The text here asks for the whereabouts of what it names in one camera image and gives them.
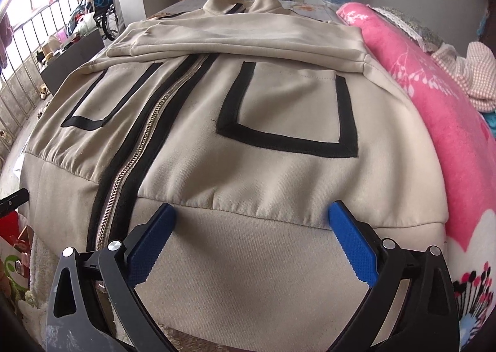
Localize pink fleece blanket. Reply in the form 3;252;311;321
337;3;495;351

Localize grey lace pillow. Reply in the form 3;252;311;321
372;7;444;53

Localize wheelchair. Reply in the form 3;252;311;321
86;0;118;42

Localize red box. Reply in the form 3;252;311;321
0;210;20;246

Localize beige zip jacket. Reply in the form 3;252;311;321
20;0;448;351

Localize metal balcony railing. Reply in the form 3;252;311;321
1;0;78;162

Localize white fluffy blanket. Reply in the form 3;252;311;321
18;235;58;350

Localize dark grey board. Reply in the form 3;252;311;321
40;29;104;95

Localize checked pink cloth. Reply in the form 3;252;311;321
431;42;495;113

